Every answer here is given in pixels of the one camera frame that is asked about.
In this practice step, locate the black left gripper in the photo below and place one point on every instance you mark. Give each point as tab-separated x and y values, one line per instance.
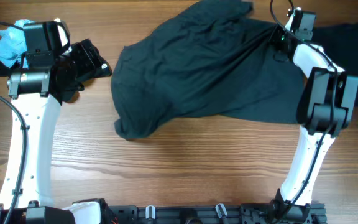
89	56

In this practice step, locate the dark green t-shirt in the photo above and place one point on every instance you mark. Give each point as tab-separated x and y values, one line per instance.
210	59

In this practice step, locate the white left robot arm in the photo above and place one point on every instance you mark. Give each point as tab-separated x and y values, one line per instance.
26	196

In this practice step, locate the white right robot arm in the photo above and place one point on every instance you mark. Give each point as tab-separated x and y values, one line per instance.
324	110

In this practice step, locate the light blue crumpled garment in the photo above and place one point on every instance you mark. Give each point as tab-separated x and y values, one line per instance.
12	45

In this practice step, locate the black garment with logo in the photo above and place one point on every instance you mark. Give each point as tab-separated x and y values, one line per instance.
52	73

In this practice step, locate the folded dark navy garment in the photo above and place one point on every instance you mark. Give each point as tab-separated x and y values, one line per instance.
340	42

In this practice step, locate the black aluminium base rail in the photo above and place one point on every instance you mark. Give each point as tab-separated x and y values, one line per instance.
242	214

